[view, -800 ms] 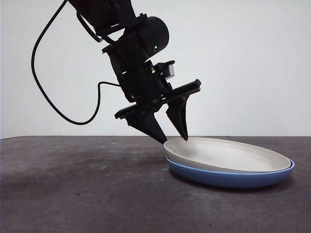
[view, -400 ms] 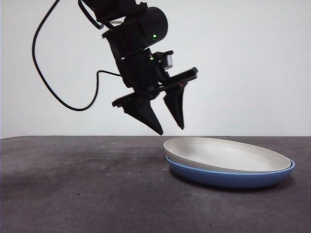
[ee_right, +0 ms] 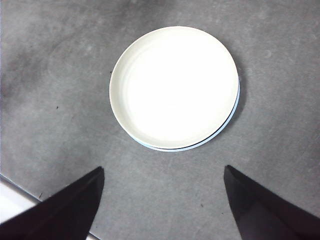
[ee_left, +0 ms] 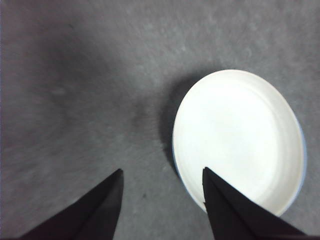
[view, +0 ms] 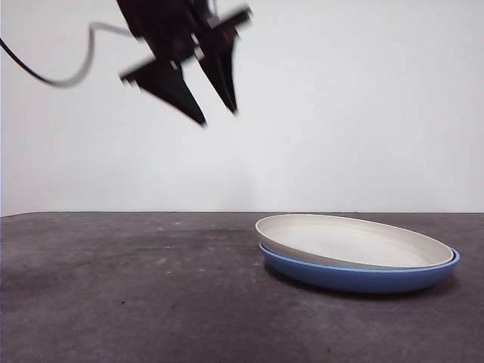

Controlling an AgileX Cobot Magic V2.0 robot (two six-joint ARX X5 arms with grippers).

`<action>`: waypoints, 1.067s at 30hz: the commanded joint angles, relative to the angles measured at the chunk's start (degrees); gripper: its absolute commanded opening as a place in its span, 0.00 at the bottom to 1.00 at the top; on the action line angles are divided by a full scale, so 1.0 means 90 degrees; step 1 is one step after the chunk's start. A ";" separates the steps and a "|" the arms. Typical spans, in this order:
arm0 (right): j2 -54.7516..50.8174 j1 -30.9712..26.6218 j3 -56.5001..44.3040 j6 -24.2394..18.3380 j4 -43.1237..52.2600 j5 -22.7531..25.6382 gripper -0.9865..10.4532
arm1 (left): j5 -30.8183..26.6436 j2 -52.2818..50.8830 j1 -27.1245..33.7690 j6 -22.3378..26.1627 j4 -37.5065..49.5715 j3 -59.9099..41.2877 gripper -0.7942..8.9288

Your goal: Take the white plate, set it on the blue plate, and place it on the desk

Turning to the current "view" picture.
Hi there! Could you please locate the grey and black cable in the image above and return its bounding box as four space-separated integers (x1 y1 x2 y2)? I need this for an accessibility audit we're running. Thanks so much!
0 22 135 88

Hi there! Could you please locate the blue round plate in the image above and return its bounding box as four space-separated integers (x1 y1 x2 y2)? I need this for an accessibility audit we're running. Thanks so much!
259 244 461 295

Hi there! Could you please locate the white round plate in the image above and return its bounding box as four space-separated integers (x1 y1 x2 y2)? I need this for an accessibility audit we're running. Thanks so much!
255 213 455 270

